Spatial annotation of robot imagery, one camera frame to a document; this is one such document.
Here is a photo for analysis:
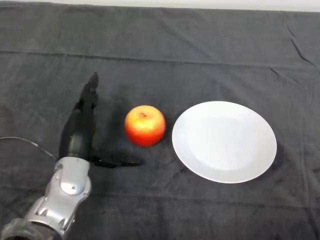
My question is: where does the black table cloth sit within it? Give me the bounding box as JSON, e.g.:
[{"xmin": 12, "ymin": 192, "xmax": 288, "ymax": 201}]
[{"xmin": 0, "ymin": 1, "xmax": 320, "ymax": 240}]

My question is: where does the red yellow apple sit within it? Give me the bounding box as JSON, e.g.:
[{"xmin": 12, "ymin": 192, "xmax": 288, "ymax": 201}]
[{"xmin": 124, "ymin": 105, "xmax": 167, "ymax": 148}]

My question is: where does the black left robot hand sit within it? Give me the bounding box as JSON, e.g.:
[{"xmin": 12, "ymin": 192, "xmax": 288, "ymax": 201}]
[{"xmin": 58, "ymin": 71, "xmax": 146, "ymax": 169}]

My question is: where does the white round plate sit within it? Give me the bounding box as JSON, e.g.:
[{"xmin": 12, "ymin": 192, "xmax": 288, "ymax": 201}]
[{"xmin": 171, "ymin": 100, "xmax": 278, "ymax": 184}]

